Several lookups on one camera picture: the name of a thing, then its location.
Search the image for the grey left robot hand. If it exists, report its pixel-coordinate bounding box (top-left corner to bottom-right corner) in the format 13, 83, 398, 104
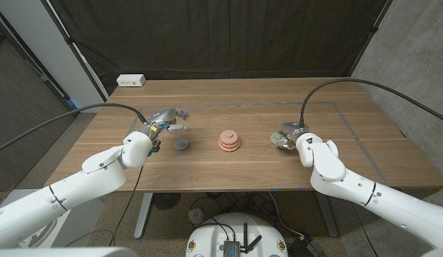
141, 108, 190, 138

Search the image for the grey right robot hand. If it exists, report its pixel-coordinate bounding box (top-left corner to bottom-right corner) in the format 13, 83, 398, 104
274, 121, 310, 151

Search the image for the light pink ring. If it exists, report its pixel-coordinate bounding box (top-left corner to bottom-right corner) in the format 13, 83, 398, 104
220, 129, 239, 143

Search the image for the coral red ring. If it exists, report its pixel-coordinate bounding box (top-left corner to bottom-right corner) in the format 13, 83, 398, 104
219, 138, 241, 149

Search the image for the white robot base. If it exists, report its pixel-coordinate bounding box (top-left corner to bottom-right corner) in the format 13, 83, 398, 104
185, 213, 289, 257

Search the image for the white power strip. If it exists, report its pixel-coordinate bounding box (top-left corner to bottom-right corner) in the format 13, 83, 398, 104
116, 74, 146, 88

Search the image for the black round floor fan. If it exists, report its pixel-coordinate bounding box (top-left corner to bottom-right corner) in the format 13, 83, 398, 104
153, 192, 181, 211

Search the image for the metal table leg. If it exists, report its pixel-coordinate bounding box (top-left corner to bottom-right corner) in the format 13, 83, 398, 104
134, 192, 154, 240
316, 192, 339, 238

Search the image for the black backdrop curtain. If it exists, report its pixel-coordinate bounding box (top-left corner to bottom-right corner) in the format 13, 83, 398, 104
48, 0, 393, 96

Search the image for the grey round floor object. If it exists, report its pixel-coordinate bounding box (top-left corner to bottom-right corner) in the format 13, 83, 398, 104
188, 208, 206, 226

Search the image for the black backdrop stand pole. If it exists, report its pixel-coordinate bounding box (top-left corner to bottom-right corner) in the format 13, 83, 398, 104
349, 0, 394, 76
41, 0, 110, 101

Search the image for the black power adapter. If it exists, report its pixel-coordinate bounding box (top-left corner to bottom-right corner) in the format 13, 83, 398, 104
288, 235, 324, 257

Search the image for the black antenna radio box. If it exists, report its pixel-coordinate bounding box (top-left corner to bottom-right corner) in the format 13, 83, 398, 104
223, 223, 264, 257

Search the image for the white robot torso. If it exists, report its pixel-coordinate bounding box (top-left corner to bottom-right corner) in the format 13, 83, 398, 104
0, 246, 139, 257

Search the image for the large orange ring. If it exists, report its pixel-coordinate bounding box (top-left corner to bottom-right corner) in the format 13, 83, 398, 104
218, 143, 241, 153

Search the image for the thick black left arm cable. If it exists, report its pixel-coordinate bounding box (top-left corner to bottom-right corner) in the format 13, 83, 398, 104
0, 103, 147, 155

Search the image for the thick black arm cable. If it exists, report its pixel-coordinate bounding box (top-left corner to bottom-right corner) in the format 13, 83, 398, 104
299, 78, 443, 128
0, 103, 147, 155

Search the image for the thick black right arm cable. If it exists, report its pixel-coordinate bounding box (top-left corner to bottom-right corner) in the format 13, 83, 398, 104
299, 78, 443, 128

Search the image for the grey floor cable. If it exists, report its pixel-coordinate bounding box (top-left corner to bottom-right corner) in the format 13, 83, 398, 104
268, 191, 305, 239

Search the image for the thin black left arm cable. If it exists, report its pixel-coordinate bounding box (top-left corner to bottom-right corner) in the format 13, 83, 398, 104
109, 166, 144, 247

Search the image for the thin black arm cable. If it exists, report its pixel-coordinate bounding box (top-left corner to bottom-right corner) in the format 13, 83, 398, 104
109, 166, 144, 247
352, 203, 379, 257

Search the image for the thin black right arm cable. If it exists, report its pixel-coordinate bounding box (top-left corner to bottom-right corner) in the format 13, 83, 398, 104
352, 203, 379, 257

